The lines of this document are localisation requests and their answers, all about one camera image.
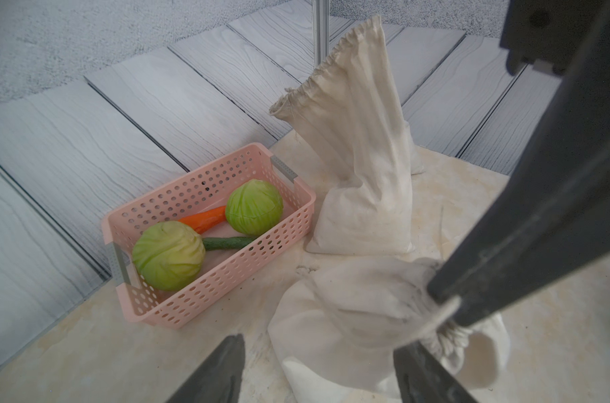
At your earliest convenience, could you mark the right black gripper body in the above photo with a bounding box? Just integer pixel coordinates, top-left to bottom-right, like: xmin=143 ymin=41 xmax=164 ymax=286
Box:
xmin=500 ymin=0 xmax=605 ymax=76

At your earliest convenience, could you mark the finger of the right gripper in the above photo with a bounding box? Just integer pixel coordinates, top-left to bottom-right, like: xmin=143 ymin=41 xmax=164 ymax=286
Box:
xmin=427 ymin=1 xmax=610 ymax=326

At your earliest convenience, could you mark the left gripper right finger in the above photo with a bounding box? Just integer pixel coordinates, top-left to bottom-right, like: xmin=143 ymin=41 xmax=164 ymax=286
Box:
xmin=393 ymin=342 xmax=477 ymax=403

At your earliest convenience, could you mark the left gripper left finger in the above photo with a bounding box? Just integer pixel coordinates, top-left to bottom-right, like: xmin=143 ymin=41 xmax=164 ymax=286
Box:
xmin=167 ymin=333 xmax=245 ymax=403

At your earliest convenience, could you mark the beige cloth bag front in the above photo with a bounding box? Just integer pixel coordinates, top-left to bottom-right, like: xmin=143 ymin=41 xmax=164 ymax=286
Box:
xmin=268 ymin=256 xmax=511 ymax=402

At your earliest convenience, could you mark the beige cloth bag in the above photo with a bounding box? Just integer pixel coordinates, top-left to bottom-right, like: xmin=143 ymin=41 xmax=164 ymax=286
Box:
xmin=270 ymin=15 xmax=418 ymax=255
xmin=268 ymin=256 xmax=511 ymax=402

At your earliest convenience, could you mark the left green cabbage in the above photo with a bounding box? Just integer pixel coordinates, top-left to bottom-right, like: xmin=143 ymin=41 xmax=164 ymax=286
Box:
xmin=132 ymin=222 xmax=206 ymax=292

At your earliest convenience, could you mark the green cabbage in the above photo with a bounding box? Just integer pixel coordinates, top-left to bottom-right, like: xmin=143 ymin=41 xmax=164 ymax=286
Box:
xmin=225 ymin=179 xmax=284 ymax=237
xmin=132 ymin=222 xmax=206 ymax=292

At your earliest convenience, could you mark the green cucumber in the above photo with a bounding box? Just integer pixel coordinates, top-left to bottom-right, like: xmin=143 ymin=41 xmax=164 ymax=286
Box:
xmin=202 ymin=237 xmax=255 ymax=251

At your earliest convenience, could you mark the orange carrot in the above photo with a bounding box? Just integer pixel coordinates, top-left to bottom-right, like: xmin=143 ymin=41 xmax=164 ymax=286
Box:
xmin=179 ymin=206 xmax=226 ymax=234

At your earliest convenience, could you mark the right green cabbage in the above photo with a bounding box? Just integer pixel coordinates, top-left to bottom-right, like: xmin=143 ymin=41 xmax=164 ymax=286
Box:
xmin=225 ymin=179 xmax=284 ymax=237

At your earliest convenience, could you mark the pink plastic basket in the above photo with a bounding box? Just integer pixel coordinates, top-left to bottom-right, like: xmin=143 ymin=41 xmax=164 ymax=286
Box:
xmin=101 ymin=142 xmax=317 ymax=331

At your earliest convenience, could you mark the right aluminium frame post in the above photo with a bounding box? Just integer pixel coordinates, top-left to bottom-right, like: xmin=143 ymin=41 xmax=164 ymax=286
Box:
xmin=312 ymin=0 xmax=330 ymax=67

